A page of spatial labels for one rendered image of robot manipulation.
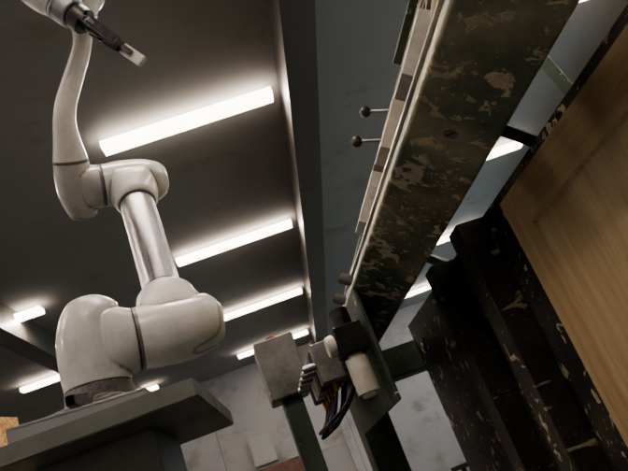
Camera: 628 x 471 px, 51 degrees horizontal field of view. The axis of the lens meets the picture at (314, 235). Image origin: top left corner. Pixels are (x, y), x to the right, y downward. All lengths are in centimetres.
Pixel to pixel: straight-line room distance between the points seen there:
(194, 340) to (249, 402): 1030
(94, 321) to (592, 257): 108
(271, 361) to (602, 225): 120
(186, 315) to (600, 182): 100
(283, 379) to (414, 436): 992
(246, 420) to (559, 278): 1089
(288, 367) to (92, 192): 78
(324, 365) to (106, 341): 50
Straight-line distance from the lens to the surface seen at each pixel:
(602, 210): 98
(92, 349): 158
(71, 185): 205
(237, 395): 1194
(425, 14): 102
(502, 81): 74
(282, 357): 196
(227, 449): 1186
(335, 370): 147
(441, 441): 1186
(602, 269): 102
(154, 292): 166
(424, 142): 85
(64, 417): 151
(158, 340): 159
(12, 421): 324
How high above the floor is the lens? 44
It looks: 21 degrees up
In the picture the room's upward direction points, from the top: 22 degrees counter-clockwise
